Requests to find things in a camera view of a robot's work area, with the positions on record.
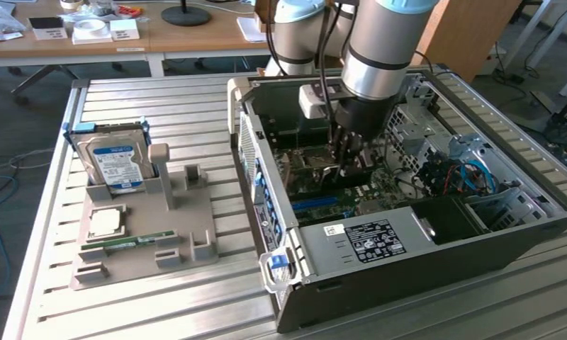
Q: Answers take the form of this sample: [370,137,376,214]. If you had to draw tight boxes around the white box black top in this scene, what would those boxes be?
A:
[28,16,70,41]

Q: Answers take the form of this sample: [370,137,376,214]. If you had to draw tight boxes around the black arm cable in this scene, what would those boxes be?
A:
[319,6,346,146]

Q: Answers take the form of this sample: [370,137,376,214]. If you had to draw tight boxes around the black round lamp base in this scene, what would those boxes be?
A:
[160,0,213,27]

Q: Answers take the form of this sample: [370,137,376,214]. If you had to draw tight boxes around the wooden desk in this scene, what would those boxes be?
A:
[0,0,410,77]

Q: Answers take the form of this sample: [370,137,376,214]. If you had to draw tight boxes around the red orange small parts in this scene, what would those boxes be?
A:
[116,4,147,19]

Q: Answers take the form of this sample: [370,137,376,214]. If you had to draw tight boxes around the wooden cabinet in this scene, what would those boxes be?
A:
[408,0,524,83]

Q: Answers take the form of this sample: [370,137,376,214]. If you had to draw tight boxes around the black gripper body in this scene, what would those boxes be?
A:
[333,96,399,140]

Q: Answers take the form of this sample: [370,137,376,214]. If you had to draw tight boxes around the green motherboard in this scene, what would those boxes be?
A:
[268,129,410,227]

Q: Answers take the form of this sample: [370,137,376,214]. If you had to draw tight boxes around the white tape roll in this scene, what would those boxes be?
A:
[73,18,111,37]

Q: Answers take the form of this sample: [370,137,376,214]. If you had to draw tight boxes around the grey power supply unit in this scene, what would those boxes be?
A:
[296,207,439,278]

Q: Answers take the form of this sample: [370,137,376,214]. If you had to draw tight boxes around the blue expansion slot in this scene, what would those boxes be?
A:
[289,195,340,213]

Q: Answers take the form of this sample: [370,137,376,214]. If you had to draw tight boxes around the grey parts rack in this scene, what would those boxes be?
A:
[69,142,221,292]

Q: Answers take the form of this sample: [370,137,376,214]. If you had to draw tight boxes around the CPU socket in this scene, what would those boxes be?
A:
[300,148,335,171]

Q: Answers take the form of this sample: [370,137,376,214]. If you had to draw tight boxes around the open black PC case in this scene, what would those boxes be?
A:
[225,69,567,334]

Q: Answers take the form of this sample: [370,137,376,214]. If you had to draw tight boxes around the hard disk blue carrier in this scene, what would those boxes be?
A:
[64,120,153,196]

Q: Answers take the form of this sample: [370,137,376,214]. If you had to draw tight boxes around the blue disk wire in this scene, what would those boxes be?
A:
[458,160,498,195]

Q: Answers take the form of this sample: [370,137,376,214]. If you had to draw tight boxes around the silver CPU chip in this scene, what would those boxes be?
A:
[86,208,127,239]

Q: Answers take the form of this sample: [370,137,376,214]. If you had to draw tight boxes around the white blue case latch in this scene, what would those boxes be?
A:
[257,247,300,294]

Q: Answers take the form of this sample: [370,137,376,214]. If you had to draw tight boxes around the perforated metal disk bay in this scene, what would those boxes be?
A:
[386,102,455,164]

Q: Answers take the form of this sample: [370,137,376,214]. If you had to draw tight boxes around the green RAM stick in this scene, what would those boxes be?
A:
[81,229,176,251]

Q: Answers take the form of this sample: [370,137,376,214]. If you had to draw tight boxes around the white paper stack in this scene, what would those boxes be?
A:
[235,16,271,44]

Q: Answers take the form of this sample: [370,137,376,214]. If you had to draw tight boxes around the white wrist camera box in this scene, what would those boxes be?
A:
[297,83,347,120]

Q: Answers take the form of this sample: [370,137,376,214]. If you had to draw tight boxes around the small white box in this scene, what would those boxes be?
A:
[108,18,140,41]

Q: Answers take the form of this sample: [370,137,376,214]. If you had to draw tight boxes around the flat white box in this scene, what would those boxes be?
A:
[69,30,115,46]

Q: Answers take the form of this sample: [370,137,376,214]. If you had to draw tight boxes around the clear plastic bag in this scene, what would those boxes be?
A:
[0,1,28,33]

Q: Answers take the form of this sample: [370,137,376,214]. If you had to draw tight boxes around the silver chipset heat sink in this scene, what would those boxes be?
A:
[358,200,387,215]

